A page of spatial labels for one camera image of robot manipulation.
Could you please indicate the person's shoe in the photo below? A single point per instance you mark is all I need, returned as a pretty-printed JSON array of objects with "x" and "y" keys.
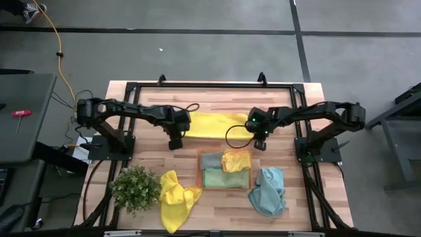
[{"x": 31, "y": 11}]

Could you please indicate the orange translucent plastic bin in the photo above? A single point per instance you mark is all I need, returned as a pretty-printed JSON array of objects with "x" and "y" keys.
[{"x": 198, "y": 172}]

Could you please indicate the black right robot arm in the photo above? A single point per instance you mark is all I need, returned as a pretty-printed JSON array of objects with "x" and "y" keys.
[{"x": 322, "y": 110}]

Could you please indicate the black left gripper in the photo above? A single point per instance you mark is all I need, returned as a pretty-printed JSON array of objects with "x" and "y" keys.
[{"x": 181, "y": 121}]

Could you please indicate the person's leg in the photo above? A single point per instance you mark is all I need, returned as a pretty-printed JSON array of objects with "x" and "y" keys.
[{"x": 10, "y": 5}]

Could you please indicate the grey metal table frame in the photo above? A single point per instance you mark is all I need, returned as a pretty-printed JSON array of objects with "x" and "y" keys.
[{"x": 398, "y": 138}]

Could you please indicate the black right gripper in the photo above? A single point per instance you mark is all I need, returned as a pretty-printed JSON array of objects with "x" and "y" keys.
[{"x": 261, "y": 121}]

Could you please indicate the black table rail frame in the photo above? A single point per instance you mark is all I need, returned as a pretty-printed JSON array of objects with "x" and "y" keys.
[{"x": 213, "y": 85}]

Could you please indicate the blue microfiber towel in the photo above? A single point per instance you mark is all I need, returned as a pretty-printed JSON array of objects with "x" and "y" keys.
[{"x": 268, "y": 194}]

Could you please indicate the grey microfiber towel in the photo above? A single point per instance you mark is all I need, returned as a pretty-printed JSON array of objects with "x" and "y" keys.
[{"x": 210, "y": 160}]

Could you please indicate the yellow microfiber towel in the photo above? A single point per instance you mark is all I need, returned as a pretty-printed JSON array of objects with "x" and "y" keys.
[
  {"x": 176, "y": 200},
  {"x": 235, "y": 161},
  {"x": 215, "y": 125}
]

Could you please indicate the green microfiber towel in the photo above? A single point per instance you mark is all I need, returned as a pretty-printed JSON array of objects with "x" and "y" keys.
[{"x": 225, "y": 178}]

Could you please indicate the small green potted plant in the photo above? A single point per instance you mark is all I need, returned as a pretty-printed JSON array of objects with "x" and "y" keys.
[{"x": 135, "y": 189}]

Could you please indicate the white paper sheet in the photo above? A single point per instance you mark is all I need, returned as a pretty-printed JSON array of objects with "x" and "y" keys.
[{"x": 79, "y": 153}]

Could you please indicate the black caster wheel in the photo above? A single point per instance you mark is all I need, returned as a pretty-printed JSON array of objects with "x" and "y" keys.
[{"x": 37, "y": 224}]

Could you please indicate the dark grey side table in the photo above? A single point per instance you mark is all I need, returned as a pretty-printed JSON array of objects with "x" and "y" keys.
[{"x": 23, "y": 115}]

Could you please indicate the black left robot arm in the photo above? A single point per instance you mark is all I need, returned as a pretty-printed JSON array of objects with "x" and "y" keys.
[{"x": 131, "y": 108}]

